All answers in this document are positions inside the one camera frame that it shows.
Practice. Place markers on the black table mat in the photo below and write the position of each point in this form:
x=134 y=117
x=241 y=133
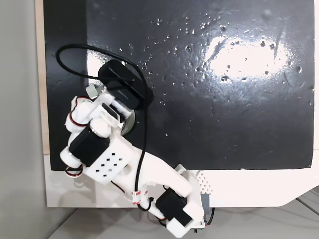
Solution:
x=224 y=124

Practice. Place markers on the white tape with red print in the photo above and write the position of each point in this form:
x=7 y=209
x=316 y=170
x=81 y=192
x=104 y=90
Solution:
x=138 y=196

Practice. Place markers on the black webcam box with clamp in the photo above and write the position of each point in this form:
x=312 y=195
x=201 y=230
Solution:
x=124 y=74

